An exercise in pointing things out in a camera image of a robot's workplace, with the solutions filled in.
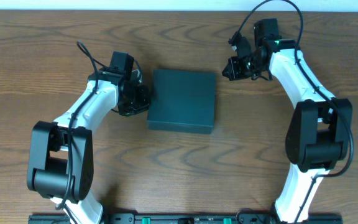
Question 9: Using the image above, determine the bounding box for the dark green box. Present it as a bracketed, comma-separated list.
[147, 69, 216, 134]

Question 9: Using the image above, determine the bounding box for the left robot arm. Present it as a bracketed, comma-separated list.
[27, 52, 150, 223]

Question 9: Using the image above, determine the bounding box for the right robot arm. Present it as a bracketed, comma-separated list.
[222, 19, 353, 223]

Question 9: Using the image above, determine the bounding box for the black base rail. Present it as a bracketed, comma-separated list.
[28, 213, 343, 224]

